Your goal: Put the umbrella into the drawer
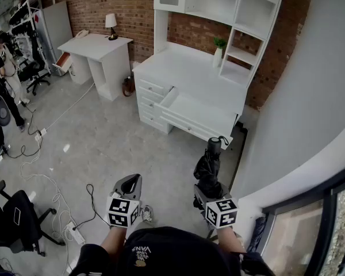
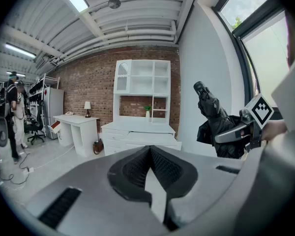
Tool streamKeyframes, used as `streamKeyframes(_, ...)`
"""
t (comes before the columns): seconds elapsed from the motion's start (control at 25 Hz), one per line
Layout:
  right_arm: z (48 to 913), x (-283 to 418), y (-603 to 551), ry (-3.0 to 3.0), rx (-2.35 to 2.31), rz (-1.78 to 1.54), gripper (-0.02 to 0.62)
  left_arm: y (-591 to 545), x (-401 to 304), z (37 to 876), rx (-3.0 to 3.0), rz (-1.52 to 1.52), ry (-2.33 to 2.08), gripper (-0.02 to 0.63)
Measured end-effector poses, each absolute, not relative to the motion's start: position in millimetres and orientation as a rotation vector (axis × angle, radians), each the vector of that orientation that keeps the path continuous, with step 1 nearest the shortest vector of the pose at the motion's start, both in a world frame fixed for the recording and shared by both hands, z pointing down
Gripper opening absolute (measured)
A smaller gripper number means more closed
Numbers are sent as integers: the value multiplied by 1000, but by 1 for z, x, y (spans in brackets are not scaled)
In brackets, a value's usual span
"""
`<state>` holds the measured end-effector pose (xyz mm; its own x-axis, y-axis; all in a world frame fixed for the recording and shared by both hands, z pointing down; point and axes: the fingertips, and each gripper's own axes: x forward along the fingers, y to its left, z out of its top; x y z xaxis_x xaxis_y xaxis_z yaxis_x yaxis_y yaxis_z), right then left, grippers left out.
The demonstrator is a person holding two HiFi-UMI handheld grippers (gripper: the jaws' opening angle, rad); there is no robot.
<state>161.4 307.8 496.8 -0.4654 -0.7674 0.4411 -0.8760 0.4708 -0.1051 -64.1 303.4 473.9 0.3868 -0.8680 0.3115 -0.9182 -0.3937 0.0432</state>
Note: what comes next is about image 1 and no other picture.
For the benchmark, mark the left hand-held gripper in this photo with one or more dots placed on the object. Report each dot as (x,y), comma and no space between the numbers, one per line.
(122,211)

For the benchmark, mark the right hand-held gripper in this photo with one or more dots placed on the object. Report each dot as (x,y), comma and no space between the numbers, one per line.
(222,214)

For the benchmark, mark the black umbrella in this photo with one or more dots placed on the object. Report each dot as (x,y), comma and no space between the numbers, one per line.
(210,165)

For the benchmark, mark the white drawer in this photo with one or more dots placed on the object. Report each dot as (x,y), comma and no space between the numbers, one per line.
(195,111)

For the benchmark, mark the person's left forearm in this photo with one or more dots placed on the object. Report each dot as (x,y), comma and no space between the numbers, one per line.
(112,240)

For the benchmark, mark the person's right forearm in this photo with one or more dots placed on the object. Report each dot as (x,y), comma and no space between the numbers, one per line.
(228,239)

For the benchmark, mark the white box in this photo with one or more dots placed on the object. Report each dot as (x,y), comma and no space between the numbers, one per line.
(63,62)

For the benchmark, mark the small white side desk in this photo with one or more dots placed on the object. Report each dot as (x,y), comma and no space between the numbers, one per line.
(95,45)

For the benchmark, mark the person's grey shoe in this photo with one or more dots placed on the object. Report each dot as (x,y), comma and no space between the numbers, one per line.
(147,214)

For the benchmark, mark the dark blue fabric bundle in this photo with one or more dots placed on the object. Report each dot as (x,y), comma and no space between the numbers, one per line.
(256,234)

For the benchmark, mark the person's black shirt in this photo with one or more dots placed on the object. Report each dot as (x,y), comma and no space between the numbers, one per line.
(175,249)

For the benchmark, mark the white power strip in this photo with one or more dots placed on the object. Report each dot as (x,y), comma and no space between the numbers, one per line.
(76,234)
(40,134)

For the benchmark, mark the black framed window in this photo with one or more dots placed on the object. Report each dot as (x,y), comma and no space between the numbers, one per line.
(293,234)

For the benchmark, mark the brown bag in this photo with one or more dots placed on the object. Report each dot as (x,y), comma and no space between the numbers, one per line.
(128,86)

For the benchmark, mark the black office chair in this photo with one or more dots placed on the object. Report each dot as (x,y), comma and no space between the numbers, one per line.
(17,220)
(37,65)

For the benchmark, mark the white vase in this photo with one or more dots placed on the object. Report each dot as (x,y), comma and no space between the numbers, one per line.
(217,57)

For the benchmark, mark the green plant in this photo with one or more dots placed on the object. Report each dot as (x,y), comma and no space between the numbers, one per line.
(220,42)

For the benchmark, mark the white telephone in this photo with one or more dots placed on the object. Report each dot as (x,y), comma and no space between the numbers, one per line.
(82,34)

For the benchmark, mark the white shade table lamp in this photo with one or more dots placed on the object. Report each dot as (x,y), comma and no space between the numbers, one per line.
(111,20)

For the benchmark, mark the grey panel board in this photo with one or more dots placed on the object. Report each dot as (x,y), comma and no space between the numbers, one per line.
(57,24)

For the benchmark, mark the white metal rack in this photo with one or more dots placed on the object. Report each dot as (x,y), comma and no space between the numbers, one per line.
(28,13)

